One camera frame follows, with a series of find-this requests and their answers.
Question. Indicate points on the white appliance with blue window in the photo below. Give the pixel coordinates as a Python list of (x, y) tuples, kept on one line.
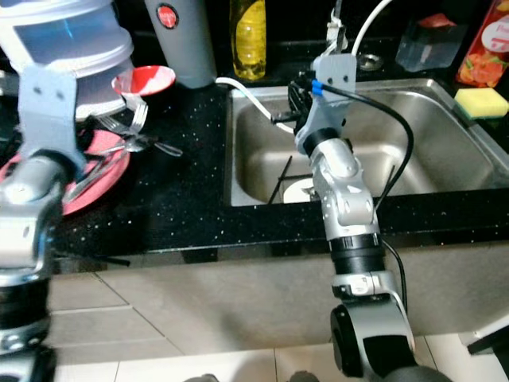
[(67, 36)]

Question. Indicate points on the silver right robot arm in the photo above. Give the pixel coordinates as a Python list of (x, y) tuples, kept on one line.
[(346, 207)]

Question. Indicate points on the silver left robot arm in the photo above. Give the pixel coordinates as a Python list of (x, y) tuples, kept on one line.
[(28, 231)]

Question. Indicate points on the black chopstick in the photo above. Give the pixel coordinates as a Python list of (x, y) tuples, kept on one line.
[(282, 179)]

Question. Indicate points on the yellow dish soap bottle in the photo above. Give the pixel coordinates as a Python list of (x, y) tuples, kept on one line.
[(247, 40)]

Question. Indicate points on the round metal sink strainer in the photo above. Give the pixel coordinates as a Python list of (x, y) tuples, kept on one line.
[(370, 61)]

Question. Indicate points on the white plate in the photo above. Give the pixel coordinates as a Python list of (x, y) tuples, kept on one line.
[(298, 191)]

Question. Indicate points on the grey thermos with red logo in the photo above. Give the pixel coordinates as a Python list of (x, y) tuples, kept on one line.
[(183, 44)]

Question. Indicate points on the silver spoon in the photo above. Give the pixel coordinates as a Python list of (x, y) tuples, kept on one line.
[(163, 146)]

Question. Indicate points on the clear plastic container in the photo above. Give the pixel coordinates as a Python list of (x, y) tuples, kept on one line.
[(429, 44)]

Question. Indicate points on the red and white bowl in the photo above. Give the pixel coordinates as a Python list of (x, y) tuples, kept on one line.
[(147, 79)]

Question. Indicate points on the silver fork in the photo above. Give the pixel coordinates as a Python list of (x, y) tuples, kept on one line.
[(137, 118)]

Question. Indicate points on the stainless steel sink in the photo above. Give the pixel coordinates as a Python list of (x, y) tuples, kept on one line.
[(445, 151)]

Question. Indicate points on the yellow sponge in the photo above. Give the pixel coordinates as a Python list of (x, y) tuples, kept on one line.
[(481, 103)]

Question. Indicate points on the red juice carton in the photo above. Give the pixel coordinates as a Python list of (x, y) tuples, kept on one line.
[(485, 52)]

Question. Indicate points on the pink plate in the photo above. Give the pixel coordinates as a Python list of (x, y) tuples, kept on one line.
[(103, 179)]

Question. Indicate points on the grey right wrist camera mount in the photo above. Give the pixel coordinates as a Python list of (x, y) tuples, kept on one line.
[(336, 72)]

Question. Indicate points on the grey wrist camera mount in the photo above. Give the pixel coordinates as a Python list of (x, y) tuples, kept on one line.
[(336, 72), (52, 119)]

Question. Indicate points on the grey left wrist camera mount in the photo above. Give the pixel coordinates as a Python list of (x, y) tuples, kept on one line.
[(52, 119)]

